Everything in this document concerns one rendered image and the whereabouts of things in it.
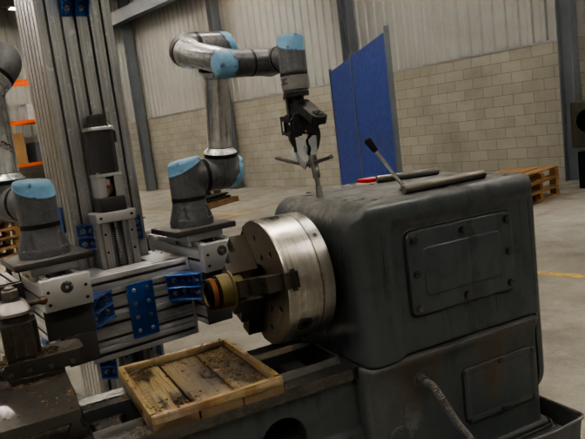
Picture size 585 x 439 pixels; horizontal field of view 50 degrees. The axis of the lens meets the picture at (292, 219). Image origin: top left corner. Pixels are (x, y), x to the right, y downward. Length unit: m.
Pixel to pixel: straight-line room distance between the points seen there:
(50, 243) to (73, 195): 0.27
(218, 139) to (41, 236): 0.66
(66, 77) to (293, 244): 1.08
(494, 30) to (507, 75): 0.88
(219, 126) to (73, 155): 0.49
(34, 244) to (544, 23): 10.97
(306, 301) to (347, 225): 0.20
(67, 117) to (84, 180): 0.21
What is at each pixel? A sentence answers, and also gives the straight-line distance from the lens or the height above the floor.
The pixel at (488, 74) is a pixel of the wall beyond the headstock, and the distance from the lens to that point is 12.63.
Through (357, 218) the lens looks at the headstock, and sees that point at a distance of 1.42.
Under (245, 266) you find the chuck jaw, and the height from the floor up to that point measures 1.13.
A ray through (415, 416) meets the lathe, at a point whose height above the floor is 0.71.
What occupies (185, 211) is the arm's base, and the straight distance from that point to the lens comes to 2.13.
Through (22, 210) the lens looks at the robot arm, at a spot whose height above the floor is 1.31.
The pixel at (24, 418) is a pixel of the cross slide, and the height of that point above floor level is 0.97.
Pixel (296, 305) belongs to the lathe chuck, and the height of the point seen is 1.05.
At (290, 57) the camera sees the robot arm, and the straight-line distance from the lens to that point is 1.71.
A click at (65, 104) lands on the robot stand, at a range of 2.19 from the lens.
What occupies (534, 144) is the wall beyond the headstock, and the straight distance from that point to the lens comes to 12.27.
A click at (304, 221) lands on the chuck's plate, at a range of 1.51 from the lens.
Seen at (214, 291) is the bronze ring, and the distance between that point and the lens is 1.48.
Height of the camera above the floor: 1.44
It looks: 8 degrees down
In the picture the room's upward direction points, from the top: 7 degrees counter-clockwise
